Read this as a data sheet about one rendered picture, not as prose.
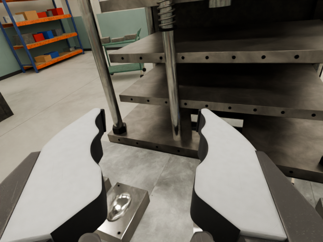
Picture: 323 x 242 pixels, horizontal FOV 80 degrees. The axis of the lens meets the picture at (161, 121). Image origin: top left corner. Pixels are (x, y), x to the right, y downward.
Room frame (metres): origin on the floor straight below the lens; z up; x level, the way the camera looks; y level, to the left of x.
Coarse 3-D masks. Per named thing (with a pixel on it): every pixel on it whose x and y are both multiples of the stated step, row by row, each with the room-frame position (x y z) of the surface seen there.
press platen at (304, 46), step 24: (264, 24) 1.37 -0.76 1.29; (288, 24) 1.26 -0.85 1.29; (312, 24) 1.16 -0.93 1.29; (120, 48) 1.24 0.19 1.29; (144, 48) 1.14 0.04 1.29; (192, 48) 0.99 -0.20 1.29; (216, 48) 0.92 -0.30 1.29; (240, 48) 0.86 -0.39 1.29; (264, 48) 0.81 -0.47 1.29; (288, 48) 0.77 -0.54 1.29; (312, 48) 0.72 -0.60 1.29
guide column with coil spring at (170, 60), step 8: (168, 0) 0.92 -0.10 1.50; (168, 8) 0.92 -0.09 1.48; (168, 16) 0.92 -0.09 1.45; (168, 32) 0.92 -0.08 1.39; (168, 40) 0.92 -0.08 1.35; (168, 48) 0.92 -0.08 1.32; (168, 56) 0.92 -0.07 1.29; (168, 64) 0.92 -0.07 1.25; (176, 64) 0.94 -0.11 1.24; (168, 72) 0.93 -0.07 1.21; (176, 72) 0.93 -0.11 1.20; (168, 80) 0.93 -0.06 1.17; (176, 80) 0.93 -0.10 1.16; (168, 88) 0.94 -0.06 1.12; (176, 88) 0.92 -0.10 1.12; (176, 96) 0.92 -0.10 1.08; (176, 104) 0.92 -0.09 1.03; (176, 112) 0.92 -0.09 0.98; (176, 120) 0.92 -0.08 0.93; (176, 128) 0.92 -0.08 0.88; (176, 136) 0.92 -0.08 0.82
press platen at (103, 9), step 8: (104, 0) 1.15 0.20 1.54; (112, 0) 1.13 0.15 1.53; (120, 0) 1.11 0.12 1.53; (128, 0) 1.08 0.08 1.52; (136, 0) 1.07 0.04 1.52; (144, 0) 1.05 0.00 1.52; (152, 0) 1.03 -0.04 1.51; (176, 0) 0.98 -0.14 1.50; (184, 0) 0.96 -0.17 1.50; (192, 0) 0.94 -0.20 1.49; (104, 8) 1.15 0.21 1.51; (112, 8) 1.13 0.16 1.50; (120, 8) 1.11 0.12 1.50; (128, 8) 1.09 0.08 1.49; (136, 8) 1.07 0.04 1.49
